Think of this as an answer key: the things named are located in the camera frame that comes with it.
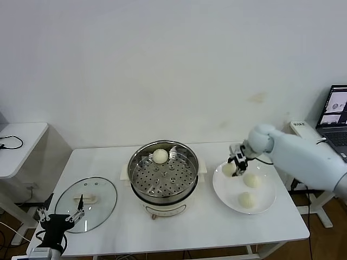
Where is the black cable with adapter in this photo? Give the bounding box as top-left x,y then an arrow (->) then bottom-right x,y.
290,137 -> 327,217

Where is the white round plate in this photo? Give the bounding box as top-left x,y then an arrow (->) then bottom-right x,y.
212,160 -> 278,215

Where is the stainless steel steamer basket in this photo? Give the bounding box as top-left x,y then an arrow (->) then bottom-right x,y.
127,140 -> 200,203

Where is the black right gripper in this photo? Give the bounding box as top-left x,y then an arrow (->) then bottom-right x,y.
227,144 -> 249,177

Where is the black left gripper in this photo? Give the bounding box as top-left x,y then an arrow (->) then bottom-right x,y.
35,193 -> 86,246

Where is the black cable with plug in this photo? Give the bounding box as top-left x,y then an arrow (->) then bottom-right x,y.
0,135 -> 24,151

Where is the cream electric cooker pot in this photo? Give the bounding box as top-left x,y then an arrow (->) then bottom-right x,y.
120,159 -> 208,220

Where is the white side desk with laptop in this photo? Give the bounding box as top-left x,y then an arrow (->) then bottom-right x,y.
288,120 -> 347,229

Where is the glass lid with cream handle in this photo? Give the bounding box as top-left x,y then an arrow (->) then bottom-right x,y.
54,177 -> 118,233

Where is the white side desk with cable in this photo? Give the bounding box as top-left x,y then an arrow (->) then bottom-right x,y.
0,122 -> 49,246

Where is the white steamed baozi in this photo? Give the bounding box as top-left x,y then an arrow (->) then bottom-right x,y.
222,162 -> 237,177
237,191 -> 258,209
243,173 -> 263,189
152,148 -> 169,164

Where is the grey open laptop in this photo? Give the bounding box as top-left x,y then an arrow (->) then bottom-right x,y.
316,85 -> 347,163

